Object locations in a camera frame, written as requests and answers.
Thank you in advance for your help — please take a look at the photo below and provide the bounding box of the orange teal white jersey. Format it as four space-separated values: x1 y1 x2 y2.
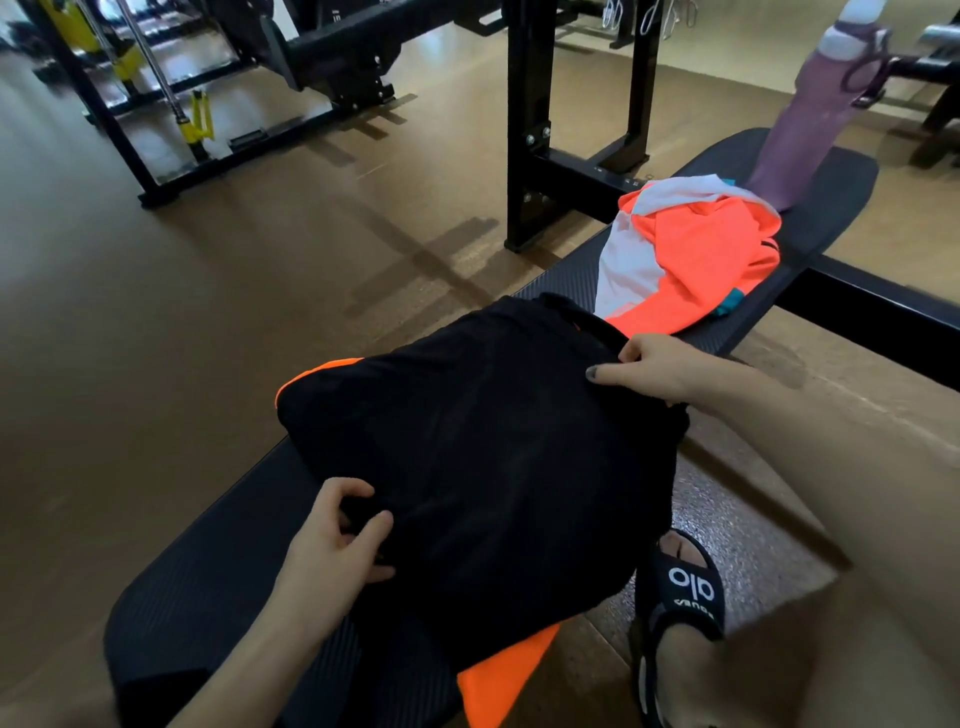
593 174 783 339

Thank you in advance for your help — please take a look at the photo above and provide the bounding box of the person's right hand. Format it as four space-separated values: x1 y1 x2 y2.
584 333 725 410

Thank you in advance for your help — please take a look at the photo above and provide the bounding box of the black ribbed bench pad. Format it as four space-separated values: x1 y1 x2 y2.
103 127 880 728

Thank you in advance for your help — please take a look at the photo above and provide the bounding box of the black steel bench frame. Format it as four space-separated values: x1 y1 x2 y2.
503 0 960 391

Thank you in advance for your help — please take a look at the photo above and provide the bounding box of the yellow safety catch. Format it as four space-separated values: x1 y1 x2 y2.
178 89 216 145

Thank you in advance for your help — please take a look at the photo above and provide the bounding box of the pink water bottle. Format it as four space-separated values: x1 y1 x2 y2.
743 0 894 214

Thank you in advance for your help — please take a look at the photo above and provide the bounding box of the person's left forearm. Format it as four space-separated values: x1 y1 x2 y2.
168 599 354 728

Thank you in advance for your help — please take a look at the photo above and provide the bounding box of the black orange jacket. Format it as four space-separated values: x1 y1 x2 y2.
275 292 691 728

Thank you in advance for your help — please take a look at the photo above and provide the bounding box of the black right slipper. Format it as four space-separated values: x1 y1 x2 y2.
629 528 727 728

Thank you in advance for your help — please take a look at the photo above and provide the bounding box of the yellow black gym machine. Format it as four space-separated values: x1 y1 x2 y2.
37 0 144 84

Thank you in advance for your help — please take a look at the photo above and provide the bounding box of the person's right forearm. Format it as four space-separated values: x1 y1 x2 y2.
697 363 960 646

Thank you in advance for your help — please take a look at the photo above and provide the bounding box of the person's left hand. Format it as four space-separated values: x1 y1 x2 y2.
273 477 397 640

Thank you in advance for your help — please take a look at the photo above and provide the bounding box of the black power rack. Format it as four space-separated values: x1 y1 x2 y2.
22 0 511 210

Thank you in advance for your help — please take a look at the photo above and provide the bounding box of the rack of black weight plates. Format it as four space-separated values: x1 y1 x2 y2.
854 22 960 170

